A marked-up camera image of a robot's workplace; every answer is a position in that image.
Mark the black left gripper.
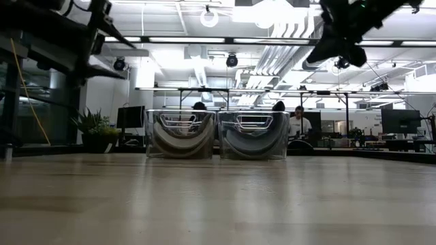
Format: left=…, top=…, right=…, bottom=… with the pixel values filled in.
left=72, top=0, right=138, bottom=86

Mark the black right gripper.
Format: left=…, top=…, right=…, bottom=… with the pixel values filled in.
left=305, top=0, right=386, bottom=68

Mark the black overhead light beam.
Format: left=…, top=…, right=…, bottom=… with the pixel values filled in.
left=102, top=35, right=436, bottom=48

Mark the green potted plant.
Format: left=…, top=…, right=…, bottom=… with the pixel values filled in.
left=70, top=108, right=120, bottom=154

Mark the clear plastic bin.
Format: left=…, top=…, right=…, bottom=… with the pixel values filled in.
left=145, top=108, right=217, bottom=160
left=217, top=110, right=291, bottom=161

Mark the yellow hanging cable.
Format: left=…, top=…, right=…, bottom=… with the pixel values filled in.
left=9, top=37, right=52, bottom=146

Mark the white ring light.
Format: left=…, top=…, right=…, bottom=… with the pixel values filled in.
left=200, top=7, right=219, bottom=28

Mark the black aluminium table frame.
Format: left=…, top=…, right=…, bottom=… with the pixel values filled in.
left=0, top=144, right=436, bottom=165

